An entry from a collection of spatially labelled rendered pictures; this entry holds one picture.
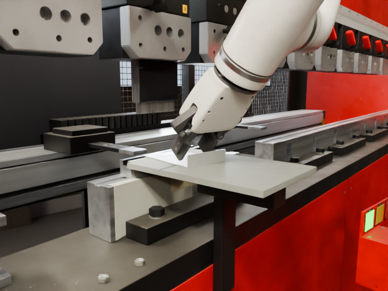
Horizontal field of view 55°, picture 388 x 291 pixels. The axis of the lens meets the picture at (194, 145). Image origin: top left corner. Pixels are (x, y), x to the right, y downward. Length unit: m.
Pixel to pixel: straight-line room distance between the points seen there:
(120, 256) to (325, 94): 2.38
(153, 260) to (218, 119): 0.23
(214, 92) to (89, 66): 0.74
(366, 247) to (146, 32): 0.69
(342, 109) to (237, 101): 2.24
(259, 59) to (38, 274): 0.42
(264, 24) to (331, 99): 2.33
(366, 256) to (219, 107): 0.58
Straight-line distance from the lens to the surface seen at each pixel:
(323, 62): 1.30
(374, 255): 0.97
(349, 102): 2.76
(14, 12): 0.51
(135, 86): 0.67
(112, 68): 1.28
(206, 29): 0.76
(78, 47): 0.55
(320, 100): 2.83
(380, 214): 1.05
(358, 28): 1.67
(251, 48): 0.50
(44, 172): 0.85
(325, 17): 0.57
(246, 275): 0.78
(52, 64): 1.15
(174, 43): 0.68
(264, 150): 1.06
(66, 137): 0.82
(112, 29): 0.65
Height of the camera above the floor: 1.14
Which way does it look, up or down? 10 degrees down
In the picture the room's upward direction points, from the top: straight up
